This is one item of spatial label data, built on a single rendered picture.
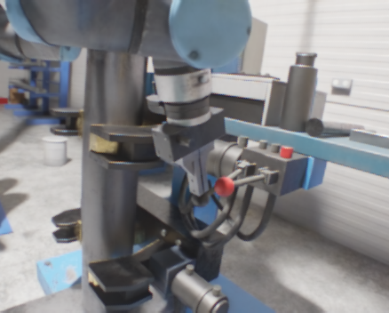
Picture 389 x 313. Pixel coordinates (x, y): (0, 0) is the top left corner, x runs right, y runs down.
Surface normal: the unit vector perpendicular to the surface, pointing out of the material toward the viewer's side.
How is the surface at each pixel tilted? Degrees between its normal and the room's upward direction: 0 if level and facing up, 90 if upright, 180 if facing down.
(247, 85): 90
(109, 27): 122
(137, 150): 90
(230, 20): 99
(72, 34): 148
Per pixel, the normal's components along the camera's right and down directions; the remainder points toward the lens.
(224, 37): 0.37, 0.41
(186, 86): 0.15, 0.44
